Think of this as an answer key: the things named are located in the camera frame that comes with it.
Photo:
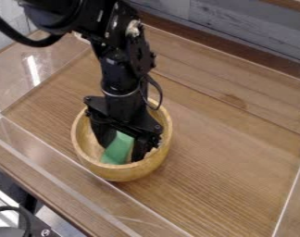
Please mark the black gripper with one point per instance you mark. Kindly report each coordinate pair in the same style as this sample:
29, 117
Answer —
124, 112

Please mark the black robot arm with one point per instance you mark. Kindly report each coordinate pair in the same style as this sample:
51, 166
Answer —
109, 23

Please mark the brown wooden bowl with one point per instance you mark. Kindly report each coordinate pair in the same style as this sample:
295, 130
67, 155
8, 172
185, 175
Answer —
89, 150

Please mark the black metal table frame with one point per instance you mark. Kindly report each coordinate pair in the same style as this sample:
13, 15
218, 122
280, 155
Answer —
28, 206

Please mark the green rectangular block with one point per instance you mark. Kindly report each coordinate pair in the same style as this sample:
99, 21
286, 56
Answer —
117, 152

